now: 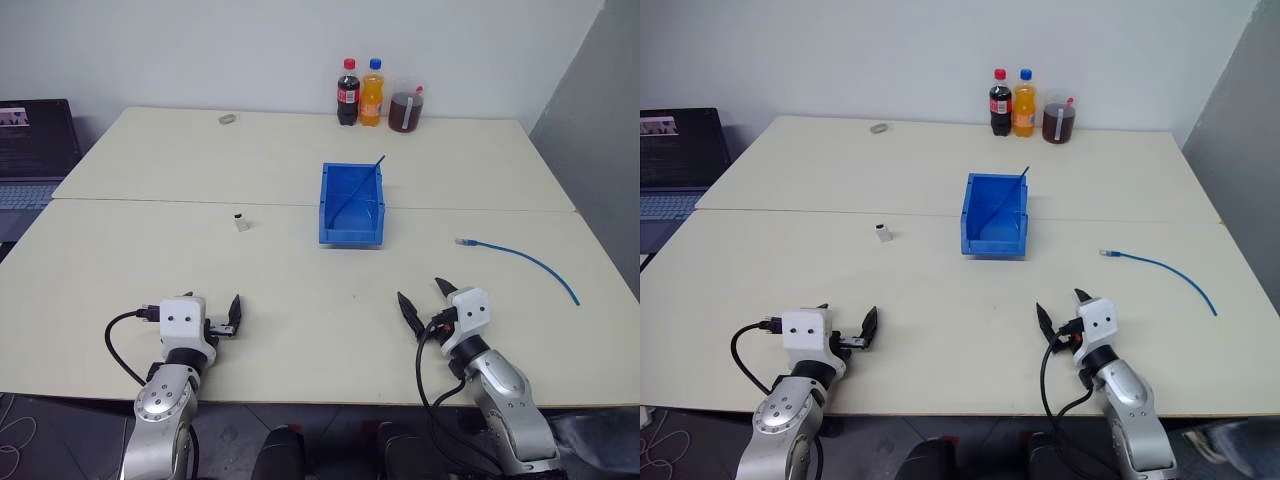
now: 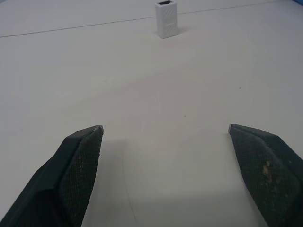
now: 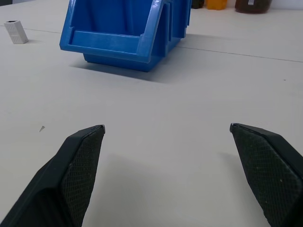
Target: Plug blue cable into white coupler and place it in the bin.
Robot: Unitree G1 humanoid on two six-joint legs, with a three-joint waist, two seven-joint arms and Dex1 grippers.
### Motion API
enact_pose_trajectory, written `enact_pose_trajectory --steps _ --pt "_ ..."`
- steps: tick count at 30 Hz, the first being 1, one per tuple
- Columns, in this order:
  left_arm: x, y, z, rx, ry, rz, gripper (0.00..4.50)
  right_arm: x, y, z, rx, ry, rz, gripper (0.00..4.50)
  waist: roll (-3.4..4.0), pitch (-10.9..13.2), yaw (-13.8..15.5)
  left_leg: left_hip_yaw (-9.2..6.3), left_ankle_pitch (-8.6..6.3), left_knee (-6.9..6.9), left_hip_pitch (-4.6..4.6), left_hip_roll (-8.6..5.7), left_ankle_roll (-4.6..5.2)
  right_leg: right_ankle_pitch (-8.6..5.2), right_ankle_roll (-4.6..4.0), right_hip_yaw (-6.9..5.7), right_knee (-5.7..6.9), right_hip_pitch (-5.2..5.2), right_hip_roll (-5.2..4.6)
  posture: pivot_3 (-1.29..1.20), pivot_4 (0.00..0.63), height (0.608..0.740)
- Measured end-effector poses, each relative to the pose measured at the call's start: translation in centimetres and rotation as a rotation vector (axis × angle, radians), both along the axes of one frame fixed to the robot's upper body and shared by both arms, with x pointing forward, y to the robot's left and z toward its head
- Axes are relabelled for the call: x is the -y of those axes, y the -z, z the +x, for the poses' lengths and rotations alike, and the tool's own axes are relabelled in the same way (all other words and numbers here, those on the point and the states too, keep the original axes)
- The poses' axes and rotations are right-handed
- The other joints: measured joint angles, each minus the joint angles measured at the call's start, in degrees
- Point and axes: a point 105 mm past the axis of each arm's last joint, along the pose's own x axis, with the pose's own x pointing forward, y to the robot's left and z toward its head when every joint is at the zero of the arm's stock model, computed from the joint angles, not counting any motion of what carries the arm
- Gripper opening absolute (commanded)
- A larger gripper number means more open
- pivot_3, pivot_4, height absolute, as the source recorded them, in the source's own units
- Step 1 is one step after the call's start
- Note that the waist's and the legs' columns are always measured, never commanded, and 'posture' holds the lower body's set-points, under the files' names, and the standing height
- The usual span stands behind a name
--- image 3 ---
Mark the dark brown glass jar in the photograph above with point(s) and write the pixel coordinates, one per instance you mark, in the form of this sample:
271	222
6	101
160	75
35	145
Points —
252	6

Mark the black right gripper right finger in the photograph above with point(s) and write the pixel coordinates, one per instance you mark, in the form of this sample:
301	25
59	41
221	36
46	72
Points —
270	175

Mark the black container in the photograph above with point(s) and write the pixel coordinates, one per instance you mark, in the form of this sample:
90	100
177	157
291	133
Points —
197	3

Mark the orange plastic container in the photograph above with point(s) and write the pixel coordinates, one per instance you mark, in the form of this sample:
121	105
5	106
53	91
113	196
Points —
216	4

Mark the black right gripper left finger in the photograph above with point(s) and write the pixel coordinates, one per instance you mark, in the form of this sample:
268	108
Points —
68	179

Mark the small white block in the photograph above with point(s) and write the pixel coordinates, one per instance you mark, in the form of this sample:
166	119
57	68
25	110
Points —
15	32

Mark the blue plastic storage bin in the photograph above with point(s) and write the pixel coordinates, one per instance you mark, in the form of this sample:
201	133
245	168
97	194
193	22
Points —
125	33

